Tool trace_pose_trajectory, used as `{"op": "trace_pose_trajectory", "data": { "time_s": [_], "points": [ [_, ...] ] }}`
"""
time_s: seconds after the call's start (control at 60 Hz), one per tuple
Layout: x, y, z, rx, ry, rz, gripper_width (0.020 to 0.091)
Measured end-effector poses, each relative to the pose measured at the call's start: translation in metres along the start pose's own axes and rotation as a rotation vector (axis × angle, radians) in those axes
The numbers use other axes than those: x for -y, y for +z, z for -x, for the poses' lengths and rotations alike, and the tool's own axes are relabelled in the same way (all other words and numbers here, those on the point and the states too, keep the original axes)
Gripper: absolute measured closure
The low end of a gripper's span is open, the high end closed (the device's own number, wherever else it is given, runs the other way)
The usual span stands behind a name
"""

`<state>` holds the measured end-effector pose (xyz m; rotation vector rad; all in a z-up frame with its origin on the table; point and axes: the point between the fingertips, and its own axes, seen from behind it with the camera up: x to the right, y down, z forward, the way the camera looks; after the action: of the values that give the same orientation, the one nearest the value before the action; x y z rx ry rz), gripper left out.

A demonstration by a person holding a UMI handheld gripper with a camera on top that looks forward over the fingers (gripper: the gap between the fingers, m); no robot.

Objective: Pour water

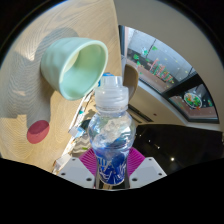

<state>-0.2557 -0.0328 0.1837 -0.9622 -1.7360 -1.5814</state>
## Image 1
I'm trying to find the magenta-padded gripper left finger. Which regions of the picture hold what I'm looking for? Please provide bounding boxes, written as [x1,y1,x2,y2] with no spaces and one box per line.
[56,147,98,189]

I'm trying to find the pale green ceramic mug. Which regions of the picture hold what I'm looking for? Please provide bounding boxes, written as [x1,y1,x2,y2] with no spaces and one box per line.
[40,36,109,102]

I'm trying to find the clear blue-labelled drink bottle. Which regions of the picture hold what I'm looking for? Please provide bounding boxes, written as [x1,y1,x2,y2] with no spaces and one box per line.
[87,75,137,186]

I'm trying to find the large decorated window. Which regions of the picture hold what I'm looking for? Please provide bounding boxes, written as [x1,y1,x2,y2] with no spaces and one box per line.
[119,25,220,123]

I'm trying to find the white carton box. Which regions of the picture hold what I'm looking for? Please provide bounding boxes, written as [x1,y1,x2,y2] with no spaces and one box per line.
[53,153,72,173]

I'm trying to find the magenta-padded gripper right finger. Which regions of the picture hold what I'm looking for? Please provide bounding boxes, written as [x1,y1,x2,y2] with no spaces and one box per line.
[127,146,168,188]

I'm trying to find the blue and white box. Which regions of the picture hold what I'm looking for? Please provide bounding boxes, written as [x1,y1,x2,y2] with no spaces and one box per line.
[98,71,115,88]

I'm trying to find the flat round red coaster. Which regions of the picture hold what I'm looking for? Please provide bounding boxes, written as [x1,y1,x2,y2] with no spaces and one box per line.
[26,119,51,145]

